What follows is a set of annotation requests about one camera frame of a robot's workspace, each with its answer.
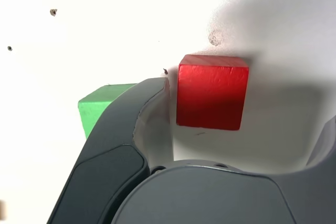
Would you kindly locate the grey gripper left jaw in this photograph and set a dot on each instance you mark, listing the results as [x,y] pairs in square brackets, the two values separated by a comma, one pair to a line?
[105,155]

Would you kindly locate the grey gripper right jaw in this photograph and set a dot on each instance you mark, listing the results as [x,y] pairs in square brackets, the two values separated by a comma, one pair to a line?
[210,197]

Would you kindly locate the green cube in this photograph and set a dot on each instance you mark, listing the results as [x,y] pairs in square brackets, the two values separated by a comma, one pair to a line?
[92,108]

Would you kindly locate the red cube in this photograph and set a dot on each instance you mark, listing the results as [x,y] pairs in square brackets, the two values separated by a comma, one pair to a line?
[211,95]

